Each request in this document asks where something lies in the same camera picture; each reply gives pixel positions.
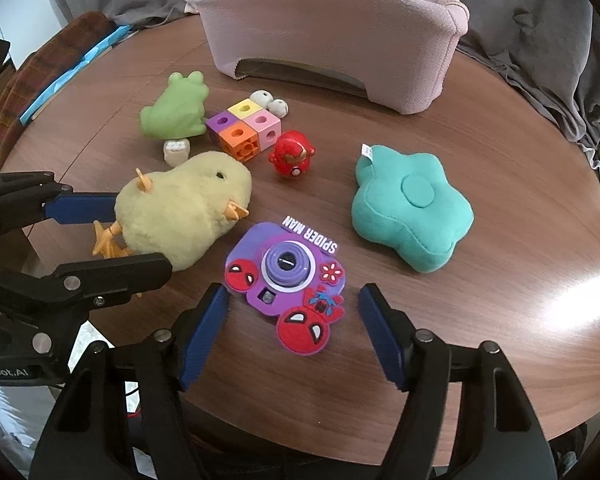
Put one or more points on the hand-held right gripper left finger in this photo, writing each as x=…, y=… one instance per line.
x=205, y=335

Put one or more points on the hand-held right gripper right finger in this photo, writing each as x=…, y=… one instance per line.
x=380, y=340

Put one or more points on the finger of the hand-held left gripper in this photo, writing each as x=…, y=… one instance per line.
x=120, y=275
x=80, y=207

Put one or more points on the yellow chick plush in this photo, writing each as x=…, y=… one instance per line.
x=180, y=200

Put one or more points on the purple toy camera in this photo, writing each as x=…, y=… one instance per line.
x=285, y=280

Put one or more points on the beige tooth figurine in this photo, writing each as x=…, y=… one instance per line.
x=176, y=151

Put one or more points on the teal flower plush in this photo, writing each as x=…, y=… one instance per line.
x=412, y=210

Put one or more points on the green frog toy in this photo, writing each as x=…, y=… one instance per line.
x=175, y=110

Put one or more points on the multicolour linked cube block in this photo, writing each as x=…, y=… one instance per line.
x=240, y=127

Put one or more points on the red hero figure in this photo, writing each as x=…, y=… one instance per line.
x=290, y=155

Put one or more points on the small beige round figurine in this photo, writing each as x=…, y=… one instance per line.
x=279, y=108
x=261, y=99

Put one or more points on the pink fabric basket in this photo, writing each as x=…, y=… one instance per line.
x=330, y=35

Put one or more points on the light blue strip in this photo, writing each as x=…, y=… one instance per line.
x=75, y=67

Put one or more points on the brown plaid cloth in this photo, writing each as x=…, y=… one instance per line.
x=40, y=70

